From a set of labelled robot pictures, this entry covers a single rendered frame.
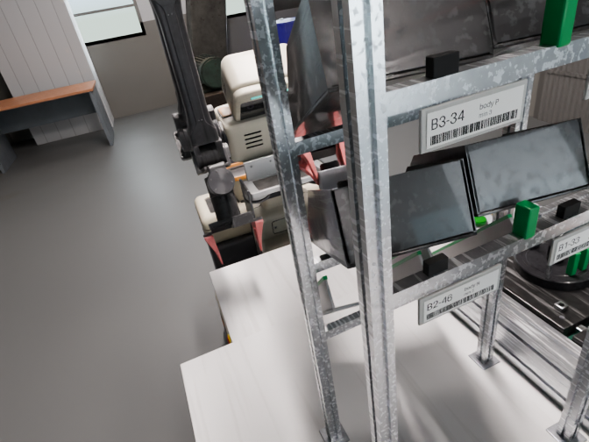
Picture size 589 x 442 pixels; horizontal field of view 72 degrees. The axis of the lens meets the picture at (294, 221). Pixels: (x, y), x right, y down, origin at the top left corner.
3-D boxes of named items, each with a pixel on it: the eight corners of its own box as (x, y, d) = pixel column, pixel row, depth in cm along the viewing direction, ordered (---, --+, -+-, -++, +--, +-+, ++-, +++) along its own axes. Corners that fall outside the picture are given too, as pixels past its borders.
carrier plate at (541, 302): (460, 265, 88) (461, 257, 87) (542, 229, 95) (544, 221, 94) (562, 338, 69) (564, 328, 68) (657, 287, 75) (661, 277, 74)
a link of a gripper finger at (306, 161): (349, 160, 59) (331, 117, 65) (302, 172, 59) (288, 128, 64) (349, 188, 65) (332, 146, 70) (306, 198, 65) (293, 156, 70)
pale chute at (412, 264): (312, 318, 76) (306, 295, 78) (378, 300, 78) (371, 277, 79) (332, 311, 49) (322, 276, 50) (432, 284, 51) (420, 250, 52)
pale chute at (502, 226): (379, 289, 80) (373, 267, 81) (441, 273, 82) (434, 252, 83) (434, 268, 53) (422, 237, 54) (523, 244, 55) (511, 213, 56)
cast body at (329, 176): (322, 208, 66) (312, 166, 65) (348, 201, 67) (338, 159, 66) (330, 212, 58) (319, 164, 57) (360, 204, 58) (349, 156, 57)
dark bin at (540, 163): (381, 206, 69) (372, 163, 68) (452, 188, 70) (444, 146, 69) (478, 217, 41) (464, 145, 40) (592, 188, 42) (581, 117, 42)
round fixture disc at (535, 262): (497, 261, 85) (498, 253, 84) (548, 238, 88) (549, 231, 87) (558, 301, 73) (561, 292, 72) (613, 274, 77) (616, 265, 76)
